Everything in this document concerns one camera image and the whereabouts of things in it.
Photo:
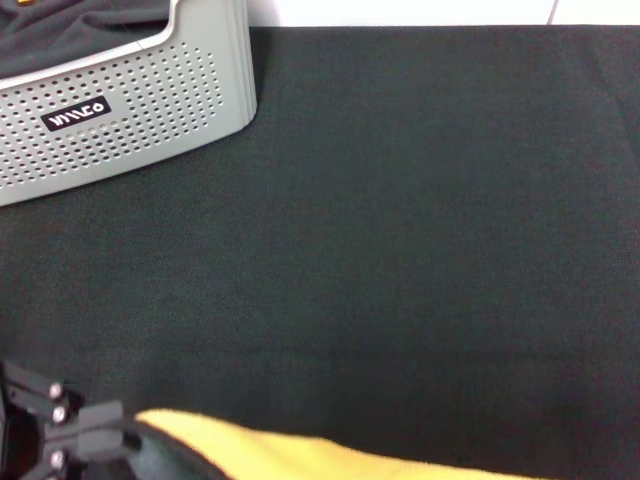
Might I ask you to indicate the black tablecloth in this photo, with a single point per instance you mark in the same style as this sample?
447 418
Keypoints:
400 200

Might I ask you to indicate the grey perforated storage box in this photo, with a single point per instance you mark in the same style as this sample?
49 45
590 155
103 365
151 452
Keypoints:
150 100

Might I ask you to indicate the dark cloth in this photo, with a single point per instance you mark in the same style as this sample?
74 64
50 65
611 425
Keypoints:
75 30

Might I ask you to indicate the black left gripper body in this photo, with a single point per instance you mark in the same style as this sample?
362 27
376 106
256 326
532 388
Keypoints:
17 450

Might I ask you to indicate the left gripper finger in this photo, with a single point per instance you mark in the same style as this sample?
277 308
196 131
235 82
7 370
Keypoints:
95 415
90 447

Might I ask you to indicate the grey-green towel yellow back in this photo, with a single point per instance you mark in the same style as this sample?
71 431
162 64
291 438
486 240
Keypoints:
275 455

